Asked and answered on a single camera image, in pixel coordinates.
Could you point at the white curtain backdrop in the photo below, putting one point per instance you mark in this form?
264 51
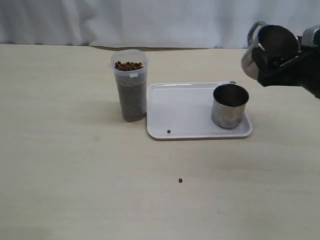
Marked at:
148 23

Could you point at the white plastic tray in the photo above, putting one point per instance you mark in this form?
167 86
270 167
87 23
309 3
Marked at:
185 109

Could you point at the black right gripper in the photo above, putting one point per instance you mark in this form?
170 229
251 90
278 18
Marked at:
288 66

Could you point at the translucent plastic tall container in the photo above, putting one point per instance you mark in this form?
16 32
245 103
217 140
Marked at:
130 68

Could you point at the steel cup with pellets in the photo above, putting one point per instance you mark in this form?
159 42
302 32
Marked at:
229 104

